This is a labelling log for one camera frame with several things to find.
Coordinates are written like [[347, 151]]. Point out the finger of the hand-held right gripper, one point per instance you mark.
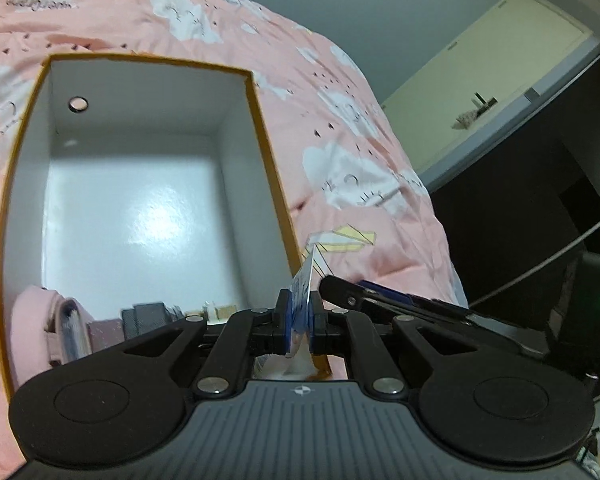
[[430, 322], [390, 292]]

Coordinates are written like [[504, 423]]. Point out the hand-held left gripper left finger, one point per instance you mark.
[[281, 322]]

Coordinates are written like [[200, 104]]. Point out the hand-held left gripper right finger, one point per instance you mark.
[[317, 332]]

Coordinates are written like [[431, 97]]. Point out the white tube with blue label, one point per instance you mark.
[[306, 280]]

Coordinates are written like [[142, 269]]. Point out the orange cardboard box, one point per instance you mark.
[[130, 185]]

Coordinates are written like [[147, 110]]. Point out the black flat box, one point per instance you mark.
[[150, 320]]

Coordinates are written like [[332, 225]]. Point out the dark furniture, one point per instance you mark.
[[530, 200]]

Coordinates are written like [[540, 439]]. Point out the pink printed blanket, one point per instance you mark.
[[330, 110]]

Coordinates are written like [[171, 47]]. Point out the small items on cabinet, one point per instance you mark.
[[475, 109]]

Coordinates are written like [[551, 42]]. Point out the cream cabinet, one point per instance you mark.
[[490, 75]]

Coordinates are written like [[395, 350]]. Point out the pink pouch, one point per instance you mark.
[[40, 325]]

